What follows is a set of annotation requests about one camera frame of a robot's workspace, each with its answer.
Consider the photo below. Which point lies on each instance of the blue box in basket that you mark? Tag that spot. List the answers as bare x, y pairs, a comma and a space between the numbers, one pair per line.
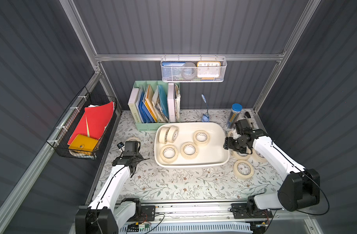
171, 70

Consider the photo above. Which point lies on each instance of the white book with green spine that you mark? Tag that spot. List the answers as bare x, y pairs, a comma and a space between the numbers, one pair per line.
132, 103

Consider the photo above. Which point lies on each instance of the white binder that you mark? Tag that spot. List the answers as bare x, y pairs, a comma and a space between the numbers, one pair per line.
171, 102

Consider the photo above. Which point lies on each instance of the yellow alarm clock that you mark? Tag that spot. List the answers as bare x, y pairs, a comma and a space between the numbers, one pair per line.
208, 69

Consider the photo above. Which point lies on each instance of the black wire side basket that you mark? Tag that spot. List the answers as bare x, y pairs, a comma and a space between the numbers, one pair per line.
62, 133

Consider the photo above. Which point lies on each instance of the yellow wallet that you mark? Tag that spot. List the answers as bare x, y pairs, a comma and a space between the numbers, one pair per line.
82, 146

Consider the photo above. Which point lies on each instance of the red paper folder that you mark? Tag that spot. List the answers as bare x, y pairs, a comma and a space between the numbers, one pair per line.
94, 121

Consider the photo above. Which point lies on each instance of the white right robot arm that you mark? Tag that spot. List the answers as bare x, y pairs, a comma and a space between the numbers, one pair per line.
300, 188

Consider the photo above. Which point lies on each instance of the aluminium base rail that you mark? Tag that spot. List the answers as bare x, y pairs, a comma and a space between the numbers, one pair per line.
212, 211

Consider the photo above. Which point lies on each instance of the blue folders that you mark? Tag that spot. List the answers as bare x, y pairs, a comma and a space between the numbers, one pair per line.
145, 114

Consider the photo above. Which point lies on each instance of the green desktop file organizer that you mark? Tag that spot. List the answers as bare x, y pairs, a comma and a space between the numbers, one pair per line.
155, 98

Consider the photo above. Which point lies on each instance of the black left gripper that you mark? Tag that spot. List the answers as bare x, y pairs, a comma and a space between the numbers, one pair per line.
131, 159

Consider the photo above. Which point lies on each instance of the clear tube of coloured pencils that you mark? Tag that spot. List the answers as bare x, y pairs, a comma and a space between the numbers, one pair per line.
235, 111

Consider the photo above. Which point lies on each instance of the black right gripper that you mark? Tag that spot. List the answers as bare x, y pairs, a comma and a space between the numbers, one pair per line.
234, 143

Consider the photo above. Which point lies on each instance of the masking tape roll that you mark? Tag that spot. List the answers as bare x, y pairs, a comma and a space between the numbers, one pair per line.
231, 134
258, 157
189, 151
172, 134
242, 169
169, 154
163, 135
201, 138
240, 156
133, 139

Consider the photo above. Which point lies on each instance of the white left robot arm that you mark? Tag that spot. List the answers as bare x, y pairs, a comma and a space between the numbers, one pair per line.
101, 216

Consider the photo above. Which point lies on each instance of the grey tape roll in basket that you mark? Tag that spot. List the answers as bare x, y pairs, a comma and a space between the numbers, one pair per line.
189, 71

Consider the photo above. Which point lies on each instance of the white plastic storage box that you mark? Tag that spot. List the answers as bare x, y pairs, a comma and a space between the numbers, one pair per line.
212, 154

